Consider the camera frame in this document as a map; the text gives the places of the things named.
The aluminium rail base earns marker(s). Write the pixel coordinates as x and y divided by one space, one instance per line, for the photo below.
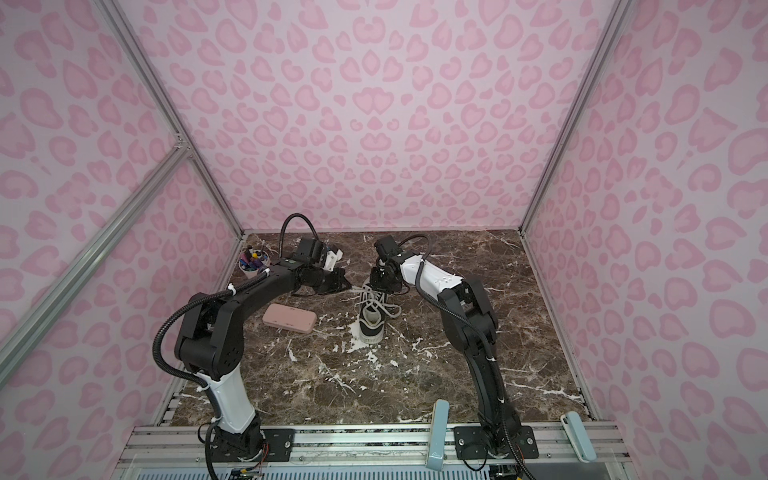
398 451

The diagonal aluminium frame bar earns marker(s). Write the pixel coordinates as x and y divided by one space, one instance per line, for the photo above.
39 319

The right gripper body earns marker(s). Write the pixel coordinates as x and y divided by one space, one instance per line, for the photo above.
383 280

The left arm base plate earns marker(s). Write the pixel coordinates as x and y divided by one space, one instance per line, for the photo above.
253 446

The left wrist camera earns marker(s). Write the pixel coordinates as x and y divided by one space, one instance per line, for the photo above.
314 252

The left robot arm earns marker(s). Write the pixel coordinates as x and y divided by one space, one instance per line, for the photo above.
211 343

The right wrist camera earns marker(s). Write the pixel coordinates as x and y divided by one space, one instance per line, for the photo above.
388 251

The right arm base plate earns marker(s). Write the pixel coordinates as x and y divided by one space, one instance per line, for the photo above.
475 443

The pink rectangular case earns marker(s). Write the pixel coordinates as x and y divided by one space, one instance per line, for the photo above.
289 318

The light blue clamp centre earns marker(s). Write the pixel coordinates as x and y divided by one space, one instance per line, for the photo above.
437 435

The light blue clamp right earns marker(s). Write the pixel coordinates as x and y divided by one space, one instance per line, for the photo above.
578 437

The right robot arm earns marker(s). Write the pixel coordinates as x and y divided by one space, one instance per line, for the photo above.
470 325

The pens in cup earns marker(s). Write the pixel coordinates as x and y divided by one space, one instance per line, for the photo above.
252 259

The black white sneaker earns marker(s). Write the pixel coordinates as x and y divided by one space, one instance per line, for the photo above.
371 326

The pink pen cup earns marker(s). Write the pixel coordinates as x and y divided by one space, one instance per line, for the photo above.
252 264

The white shoelace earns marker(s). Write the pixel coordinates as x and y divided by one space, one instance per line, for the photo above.
376 301

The light blue clamp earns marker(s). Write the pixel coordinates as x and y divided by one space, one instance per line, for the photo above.
437 435
578 437

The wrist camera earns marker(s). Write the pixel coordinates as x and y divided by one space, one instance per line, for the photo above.
388 251
314 252

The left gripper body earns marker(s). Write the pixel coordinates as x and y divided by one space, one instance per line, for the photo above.
325 281

